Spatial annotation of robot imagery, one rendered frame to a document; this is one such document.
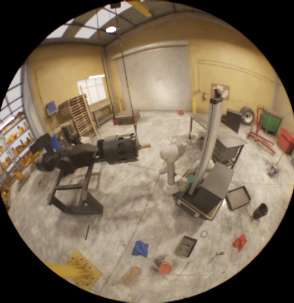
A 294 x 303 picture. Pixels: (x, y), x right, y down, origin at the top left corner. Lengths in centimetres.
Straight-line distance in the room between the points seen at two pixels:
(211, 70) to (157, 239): 722
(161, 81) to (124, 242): 710
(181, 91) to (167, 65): 183
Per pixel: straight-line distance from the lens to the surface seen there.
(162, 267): 175
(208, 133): 104
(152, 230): 193
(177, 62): 668
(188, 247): 195
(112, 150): 172
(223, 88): 688
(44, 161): 324
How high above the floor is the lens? 190
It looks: 37 degrees down
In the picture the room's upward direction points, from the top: 9 degrees counter-clockwise
